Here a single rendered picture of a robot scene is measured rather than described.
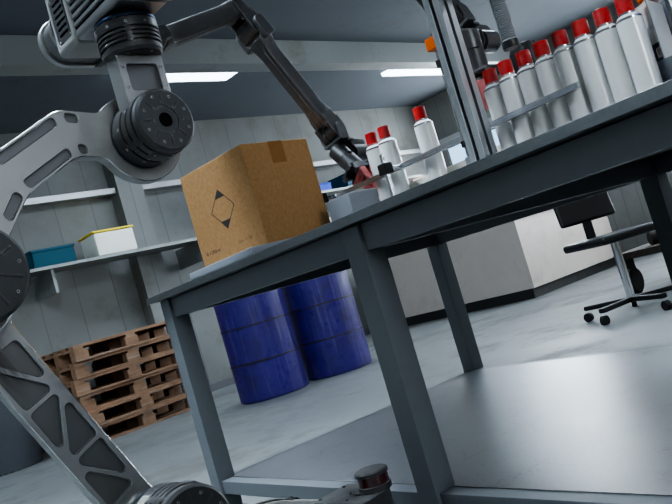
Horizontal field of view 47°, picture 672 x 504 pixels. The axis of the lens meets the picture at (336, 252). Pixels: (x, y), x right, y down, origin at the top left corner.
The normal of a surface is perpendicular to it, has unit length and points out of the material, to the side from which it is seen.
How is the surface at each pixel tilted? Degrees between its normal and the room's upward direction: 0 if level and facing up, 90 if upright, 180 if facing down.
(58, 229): 90
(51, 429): 90
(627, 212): 90
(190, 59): 90
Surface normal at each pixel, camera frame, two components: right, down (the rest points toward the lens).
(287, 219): 0.66, -0.23
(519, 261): -0.70, 0.18
